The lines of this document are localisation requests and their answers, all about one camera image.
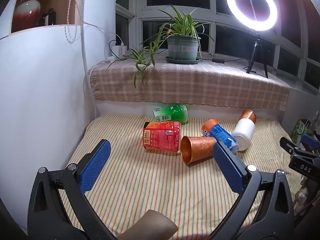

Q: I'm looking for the blue and orange drink bottle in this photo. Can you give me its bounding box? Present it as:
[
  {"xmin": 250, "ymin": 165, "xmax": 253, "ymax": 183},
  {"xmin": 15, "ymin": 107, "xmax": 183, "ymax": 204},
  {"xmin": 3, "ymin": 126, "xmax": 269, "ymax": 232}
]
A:
[{"xmin": 201, "ymin": 119, "xmax": 238, "ymax": 155}]

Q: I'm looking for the ring light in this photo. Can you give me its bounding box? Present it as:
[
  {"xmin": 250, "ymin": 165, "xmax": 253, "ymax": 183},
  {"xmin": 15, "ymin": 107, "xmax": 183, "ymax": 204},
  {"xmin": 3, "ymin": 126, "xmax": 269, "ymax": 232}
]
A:
[{"xmin": 226, "ymin": 0, "xmax": 279, "ymax": 33}]

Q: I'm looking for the green plant pot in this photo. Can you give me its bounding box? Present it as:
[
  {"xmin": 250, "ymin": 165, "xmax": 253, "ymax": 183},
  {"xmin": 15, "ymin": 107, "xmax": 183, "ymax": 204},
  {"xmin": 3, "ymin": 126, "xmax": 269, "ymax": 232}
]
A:
[{"xmin": 167, "ymin": 35, "xmax": 201, "ymax": 61}]

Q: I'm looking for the pale bag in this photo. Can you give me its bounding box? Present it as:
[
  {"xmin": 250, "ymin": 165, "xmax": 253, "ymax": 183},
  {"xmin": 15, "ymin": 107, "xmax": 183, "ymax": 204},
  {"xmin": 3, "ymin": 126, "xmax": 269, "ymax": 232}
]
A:
[{"xmin": 292, "ymin": 177, "xmax": 310, "ymax": 214}]

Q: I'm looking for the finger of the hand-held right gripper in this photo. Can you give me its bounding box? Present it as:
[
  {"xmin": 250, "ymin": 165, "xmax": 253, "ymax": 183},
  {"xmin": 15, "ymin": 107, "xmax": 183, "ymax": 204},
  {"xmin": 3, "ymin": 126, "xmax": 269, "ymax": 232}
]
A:
[
  {"xmin": 300, "ymin": 133, "xmax": 320, "ymax": 153},
  {"xmin": 280, "ymin": 137, "xmax": 303, "ymax": 157}
]

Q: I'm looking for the red label drink bottle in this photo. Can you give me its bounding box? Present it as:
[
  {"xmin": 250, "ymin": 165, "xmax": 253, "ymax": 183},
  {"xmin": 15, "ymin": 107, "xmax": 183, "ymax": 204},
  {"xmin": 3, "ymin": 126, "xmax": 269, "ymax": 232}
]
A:
[{"xmin": 142, "ymin": 121, "xmax": 182, "ymax": 152}]

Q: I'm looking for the plaid cloth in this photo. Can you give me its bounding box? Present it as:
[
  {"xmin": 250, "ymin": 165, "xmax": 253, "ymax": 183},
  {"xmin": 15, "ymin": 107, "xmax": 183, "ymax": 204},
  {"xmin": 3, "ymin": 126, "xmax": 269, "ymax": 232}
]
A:
[{"xmin": 90, "ymin": 52, "xmax": 291, "ymax": 112}]

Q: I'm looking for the white bottle with copper cap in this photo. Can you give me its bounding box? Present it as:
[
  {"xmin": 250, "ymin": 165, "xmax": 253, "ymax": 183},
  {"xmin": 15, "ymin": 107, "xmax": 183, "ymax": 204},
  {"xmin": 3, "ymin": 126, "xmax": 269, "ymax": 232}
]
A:
[{"xmin": 231, "ymin": 109, "xmax": 257, "ymax": 151}]

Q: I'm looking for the green pot saucer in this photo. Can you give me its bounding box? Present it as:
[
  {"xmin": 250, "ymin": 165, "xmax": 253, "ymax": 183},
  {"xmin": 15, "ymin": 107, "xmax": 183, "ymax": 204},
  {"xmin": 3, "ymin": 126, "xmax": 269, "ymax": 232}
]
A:
[{"xmin": 165, "ymin": 56, "xmax": 201, "ymax": 64}]

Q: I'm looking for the white window frame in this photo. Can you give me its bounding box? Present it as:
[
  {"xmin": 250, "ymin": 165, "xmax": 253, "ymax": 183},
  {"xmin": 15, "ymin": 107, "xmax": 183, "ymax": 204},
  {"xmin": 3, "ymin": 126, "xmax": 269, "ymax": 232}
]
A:
[{"xmin": 115, "ymin": 0, "xmax": 320, "ymax": 92}]

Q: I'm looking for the dark bottle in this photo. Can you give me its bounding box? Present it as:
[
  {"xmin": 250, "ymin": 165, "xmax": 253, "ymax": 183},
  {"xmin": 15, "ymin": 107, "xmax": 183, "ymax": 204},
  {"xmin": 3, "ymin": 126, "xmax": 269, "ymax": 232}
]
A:
[{"xmin": 37, "ymin": 8, "xmax": 56, "ymax": 27}]

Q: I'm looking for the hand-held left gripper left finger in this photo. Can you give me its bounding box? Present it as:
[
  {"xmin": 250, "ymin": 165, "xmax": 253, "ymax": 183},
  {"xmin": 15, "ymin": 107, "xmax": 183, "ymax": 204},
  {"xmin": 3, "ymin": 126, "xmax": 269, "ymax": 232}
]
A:
[{"xmin": 27, "ymin": 139, "xmax": 118, "ymax": 240}]

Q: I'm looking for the white pipe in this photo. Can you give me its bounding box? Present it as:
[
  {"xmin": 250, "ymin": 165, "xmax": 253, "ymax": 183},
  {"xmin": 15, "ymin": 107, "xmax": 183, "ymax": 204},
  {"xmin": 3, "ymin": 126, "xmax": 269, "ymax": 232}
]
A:
[{"xmin": 80, "ymin": 0, "xmax": 99, "ymax": 120}]

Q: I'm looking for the copper metal cup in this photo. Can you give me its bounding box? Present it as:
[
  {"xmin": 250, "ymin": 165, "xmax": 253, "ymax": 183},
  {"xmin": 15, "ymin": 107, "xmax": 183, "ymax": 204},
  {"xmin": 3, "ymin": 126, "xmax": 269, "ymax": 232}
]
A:
[{"xmin": 180, "ymin": 135, "xmax": 218, "ymax": 165}]

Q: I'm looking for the red and white vase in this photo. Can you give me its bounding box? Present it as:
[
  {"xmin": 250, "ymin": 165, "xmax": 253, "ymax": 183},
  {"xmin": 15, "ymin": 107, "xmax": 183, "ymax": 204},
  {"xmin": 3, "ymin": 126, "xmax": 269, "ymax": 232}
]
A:
[{"xmin": 11, "ymin": 0, "xmax": 42, "ymax": 33}]

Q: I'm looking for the striped bed sheet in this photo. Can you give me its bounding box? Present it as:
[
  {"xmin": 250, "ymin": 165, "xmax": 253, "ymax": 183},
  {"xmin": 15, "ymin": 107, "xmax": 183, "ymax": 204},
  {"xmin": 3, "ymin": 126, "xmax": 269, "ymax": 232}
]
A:
[{"xmin": 58, "ymin": 112, "xmax": 304, "ymax": 240}]

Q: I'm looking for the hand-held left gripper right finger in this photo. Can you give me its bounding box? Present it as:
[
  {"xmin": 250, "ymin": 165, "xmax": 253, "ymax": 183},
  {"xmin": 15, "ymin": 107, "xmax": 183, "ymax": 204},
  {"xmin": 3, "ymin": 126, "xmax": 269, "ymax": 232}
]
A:
[{"xmin": 207, "ymin": 142, "xmax": 297, "ymax": 240}]

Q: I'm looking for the green and white carton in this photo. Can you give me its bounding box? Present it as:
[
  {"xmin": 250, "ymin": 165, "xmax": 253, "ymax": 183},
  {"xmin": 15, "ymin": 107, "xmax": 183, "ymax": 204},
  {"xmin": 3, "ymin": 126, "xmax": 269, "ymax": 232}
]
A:
[{"xmin": 291, "ymin": 119, "xmax": 310, "ymax": 144}]

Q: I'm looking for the brown cylinder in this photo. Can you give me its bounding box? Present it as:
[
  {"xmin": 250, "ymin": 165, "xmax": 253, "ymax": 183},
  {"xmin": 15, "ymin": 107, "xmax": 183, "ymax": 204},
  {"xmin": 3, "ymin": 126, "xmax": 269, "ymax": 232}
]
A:
[{"xmin": 117, "ymin": 209, "xmax": 179, "ymax": 240}]

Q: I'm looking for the black tripod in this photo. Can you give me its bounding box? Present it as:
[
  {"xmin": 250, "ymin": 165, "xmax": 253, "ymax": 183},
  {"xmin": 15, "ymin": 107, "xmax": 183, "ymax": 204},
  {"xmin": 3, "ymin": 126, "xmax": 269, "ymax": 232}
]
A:
[{"xmin": 246, "ymin": 32, "xmax": 269, "ymax": 79}]

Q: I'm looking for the bead string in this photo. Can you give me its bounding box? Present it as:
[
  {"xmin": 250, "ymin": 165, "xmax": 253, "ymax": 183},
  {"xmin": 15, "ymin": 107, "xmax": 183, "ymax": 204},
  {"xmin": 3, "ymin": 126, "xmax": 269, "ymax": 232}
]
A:
[{"xmin": 64, "ymin": 0, "xmax": 82, "ymax": 43}]

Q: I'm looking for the spider plant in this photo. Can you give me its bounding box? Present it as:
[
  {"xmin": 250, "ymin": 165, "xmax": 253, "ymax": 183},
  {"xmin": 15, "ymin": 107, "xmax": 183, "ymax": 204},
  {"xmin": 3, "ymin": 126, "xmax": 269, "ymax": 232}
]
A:
[{"xmin": 128, "ymin": 5, "xmax": 217, "ymax": 88}]

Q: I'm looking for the green drink bottle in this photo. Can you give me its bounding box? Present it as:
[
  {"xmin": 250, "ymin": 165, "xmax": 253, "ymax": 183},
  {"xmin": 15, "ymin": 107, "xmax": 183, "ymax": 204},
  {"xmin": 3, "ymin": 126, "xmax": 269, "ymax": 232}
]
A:
[{"xmin": 153, "ymin": 104, "xmax": 188, "ymax": 124}]

